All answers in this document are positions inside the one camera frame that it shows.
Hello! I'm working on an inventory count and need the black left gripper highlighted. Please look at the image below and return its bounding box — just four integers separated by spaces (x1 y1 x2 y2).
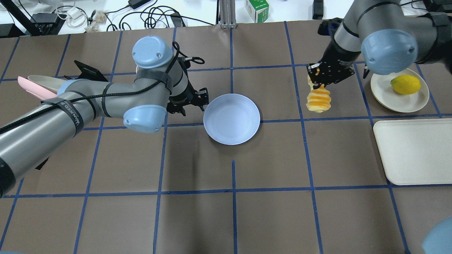
166 85 209 117

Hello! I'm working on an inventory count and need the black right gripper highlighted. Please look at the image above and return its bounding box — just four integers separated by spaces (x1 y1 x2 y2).
307 41 355 90

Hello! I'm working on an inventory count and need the blue plate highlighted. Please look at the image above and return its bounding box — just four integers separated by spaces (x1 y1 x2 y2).
203 93 261 146

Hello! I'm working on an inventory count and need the striped bread roll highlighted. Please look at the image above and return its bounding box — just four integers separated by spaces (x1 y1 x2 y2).
306 76 332 114

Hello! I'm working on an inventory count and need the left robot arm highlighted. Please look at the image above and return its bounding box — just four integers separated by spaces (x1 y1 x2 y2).
0 36 209 196

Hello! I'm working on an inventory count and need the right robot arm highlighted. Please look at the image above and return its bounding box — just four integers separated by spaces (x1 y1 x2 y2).
307 0 451 90

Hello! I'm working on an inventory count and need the white plate with lemon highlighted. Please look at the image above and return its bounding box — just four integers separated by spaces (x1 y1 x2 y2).
371 69 430 113

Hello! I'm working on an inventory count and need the black plate rack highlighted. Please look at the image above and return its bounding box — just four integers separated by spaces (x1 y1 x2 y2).
35 61 108 171

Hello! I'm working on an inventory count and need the cream white plate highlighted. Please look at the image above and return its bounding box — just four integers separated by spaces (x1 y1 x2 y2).
27 75 67 94

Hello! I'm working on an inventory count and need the pink plate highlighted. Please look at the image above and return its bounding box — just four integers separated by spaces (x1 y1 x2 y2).
17 77 57 100

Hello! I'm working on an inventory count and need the yellow lemon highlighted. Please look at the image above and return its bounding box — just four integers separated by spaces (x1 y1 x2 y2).
390 74 422 95

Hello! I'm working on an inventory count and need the green white box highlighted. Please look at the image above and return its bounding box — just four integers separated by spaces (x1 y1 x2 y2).
244 0 269 23

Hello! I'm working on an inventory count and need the white rectangular tray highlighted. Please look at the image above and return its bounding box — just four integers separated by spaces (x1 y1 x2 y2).
373 119 452 186

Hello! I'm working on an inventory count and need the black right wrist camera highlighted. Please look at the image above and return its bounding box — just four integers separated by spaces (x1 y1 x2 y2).
317 18 343 37

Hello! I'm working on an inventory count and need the aluminium frame post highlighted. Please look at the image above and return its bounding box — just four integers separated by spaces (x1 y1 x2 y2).
217 0 237 29

